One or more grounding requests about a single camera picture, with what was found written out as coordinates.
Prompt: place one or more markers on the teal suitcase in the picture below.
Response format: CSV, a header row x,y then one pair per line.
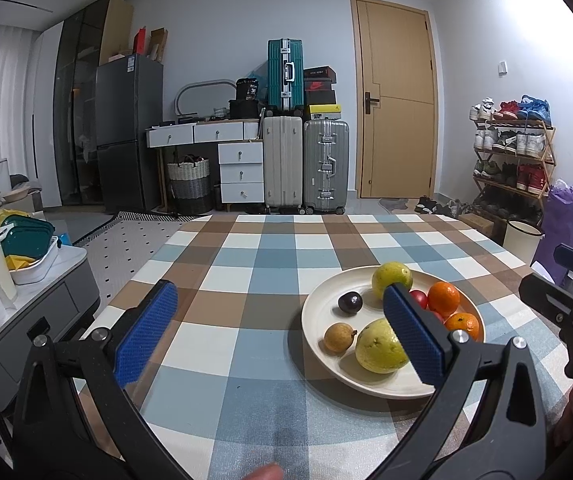
x,y
279,75

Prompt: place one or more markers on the rows of stored sneakers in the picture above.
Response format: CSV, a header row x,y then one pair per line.
x,y
526,145

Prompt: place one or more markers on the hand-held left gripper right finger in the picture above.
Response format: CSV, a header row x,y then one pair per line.
x,y
414,335

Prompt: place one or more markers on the grey refrigerator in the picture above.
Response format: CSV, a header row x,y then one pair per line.
x,y
126,125

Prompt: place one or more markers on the cream round plate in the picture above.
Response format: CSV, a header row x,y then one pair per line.
x,y
316,320

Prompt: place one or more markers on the dark purple plum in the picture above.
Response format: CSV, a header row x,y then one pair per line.
x,y
350,302

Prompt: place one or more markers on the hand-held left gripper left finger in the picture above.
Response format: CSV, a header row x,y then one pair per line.
x,y
149,330

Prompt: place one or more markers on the brown cardboard box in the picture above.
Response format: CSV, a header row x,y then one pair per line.
x,y
159,45

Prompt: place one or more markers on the white drawer desk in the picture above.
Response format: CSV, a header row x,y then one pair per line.
x,y
240,175

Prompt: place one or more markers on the small brown round fruit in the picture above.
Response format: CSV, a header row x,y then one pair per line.
x,y
339,338

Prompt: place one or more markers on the red tomato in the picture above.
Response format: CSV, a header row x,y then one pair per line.
x,y
419,297

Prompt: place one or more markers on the wooden shoe rack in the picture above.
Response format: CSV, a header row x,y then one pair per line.
x,y
514,125

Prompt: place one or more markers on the beige suitcase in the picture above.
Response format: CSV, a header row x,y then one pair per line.
x,y
282,165

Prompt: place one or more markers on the yellow and black shoe box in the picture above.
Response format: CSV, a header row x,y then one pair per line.
x,y
324,111

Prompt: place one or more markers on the wooden door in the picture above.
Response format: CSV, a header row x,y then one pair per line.
x,y
396,110

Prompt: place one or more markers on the dark glass cabinet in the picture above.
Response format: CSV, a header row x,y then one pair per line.
x,y
74,110

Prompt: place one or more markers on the black bag white label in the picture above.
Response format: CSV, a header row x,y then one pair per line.
x,y
246,90

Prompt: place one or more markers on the person's left hand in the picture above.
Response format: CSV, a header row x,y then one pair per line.
x,y
264,473

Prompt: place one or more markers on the white kettle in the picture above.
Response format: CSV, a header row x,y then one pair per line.
x,y
0,175

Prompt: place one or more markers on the yellow bag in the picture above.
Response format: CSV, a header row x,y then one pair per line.
x,y
4,217

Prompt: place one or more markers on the white plastic basin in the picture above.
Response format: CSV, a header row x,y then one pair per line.
x,y
41,267

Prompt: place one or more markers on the red and black shoe box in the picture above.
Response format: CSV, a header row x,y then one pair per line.
x,y
320,88

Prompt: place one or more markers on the teal food containers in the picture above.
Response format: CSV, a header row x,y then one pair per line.
x,y
26,237

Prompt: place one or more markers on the dotted grey rug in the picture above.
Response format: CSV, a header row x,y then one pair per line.
x,y
126,245

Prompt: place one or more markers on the scattered pile of shoes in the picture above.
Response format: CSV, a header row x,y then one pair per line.
x,y
446,206

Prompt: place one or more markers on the woven laundry basket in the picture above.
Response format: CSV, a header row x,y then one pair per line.
x,y
189,185

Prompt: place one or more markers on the black storage box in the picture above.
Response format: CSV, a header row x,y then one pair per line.
x,y
244,110

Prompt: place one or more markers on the white wall switch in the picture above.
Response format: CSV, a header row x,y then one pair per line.
x,y
502,67

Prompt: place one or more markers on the mottled green citrus fruit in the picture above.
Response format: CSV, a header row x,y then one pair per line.
x,y
391,272

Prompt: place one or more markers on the oval mirror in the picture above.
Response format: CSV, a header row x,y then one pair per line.
x,y
201,100

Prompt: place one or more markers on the yellow-green guava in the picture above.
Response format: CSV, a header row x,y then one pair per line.
x,y
376,350

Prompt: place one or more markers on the purple bag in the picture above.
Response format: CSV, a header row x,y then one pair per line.
x,y
564,225

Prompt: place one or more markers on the person's right hand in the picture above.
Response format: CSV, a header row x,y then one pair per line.
x,y
571,415

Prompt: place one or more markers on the grey side cabinet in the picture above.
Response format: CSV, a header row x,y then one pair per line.
x,y
41,320

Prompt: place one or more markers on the orange tangerine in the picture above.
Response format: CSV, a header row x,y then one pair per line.
x,y
464,326
443,297

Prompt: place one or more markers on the silver suitcase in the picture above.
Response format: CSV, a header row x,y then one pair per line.
x,y
326,165

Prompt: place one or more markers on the small cardboard carton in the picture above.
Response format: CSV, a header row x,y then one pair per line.
x,y
476,224

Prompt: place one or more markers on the white trash bin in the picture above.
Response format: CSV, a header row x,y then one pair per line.
x,y
519,242

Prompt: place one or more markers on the grey door mat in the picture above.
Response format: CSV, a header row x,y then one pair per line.
x,y
394,203

